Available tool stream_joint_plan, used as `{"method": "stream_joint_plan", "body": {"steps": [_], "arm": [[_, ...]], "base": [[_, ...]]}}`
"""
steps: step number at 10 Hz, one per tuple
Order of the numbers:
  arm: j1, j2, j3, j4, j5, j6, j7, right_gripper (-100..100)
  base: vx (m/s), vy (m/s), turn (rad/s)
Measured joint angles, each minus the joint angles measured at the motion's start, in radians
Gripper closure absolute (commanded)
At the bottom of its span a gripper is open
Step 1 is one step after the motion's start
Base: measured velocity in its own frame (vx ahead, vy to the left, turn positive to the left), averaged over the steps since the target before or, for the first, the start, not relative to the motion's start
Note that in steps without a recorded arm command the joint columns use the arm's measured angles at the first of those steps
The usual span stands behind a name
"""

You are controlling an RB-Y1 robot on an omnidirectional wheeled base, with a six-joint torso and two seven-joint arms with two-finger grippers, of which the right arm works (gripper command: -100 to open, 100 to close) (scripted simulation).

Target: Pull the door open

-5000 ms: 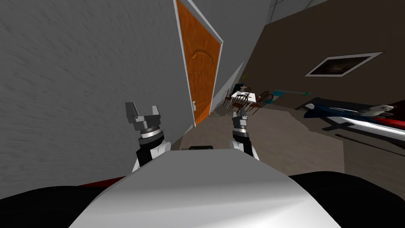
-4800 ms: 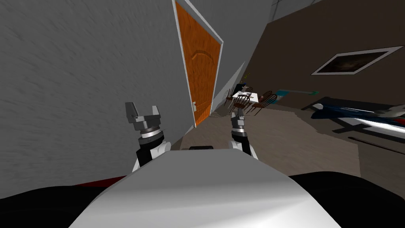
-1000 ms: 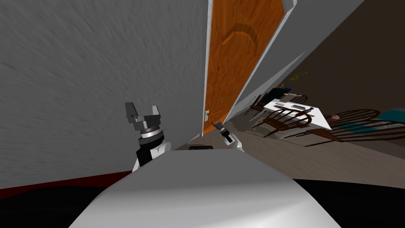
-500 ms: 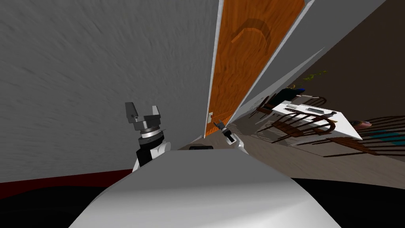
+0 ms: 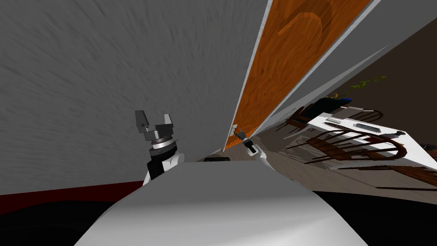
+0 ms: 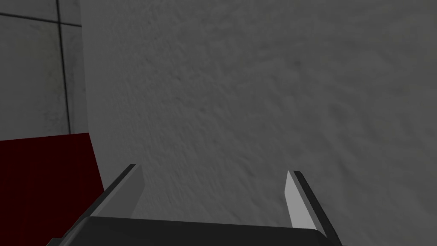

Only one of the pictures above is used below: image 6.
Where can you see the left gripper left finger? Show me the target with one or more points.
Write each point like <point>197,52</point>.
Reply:
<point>122,194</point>

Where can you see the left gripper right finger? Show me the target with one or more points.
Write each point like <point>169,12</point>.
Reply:
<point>300,205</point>

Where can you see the dark red cabinet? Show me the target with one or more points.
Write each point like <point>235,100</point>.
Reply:
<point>41,188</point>

